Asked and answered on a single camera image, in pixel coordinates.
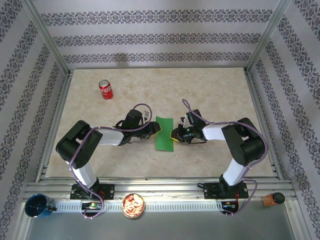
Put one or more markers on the blue mug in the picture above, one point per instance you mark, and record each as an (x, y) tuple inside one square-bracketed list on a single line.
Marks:
[(37, 206)]

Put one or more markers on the green paper sheet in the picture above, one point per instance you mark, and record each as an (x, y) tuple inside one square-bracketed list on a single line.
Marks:
[(165, 145)]

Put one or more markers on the aluminium side rail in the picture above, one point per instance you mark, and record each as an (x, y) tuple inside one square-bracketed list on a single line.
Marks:
[(55, 125), (255, 100)]

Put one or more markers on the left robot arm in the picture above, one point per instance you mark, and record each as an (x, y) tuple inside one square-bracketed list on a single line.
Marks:
[(110, 136)]

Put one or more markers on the brown bottle with black cap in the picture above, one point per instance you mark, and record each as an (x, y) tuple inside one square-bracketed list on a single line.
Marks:
[(272, 200)]

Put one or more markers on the aluminium frame post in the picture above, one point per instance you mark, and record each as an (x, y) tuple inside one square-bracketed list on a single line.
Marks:
[(267, 37), (48, 37)]

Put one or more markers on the small circuit board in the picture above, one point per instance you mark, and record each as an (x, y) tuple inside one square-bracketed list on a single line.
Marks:
[(91, 205), (230, 205)]

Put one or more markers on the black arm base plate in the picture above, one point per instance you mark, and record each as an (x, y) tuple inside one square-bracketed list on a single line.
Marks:
[(108, 191), (211, 191)]

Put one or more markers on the red soda can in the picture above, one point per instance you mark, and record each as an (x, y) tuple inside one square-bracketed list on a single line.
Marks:
[(106, 90)]

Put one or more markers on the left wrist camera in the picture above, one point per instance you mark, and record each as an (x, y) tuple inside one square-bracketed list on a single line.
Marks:
[(146, 115)]

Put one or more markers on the long aluminium front rail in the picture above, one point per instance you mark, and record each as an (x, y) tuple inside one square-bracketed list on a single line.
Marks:
[(162, 187)]

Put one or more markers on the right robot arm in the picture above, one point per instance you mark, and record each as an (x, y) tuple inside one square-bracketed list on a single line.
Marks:
[(215, 132)]

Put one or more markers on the round bowl with red food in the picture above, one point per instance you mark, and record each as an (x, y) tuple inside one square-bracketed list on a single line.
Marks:
[(133, 206)]

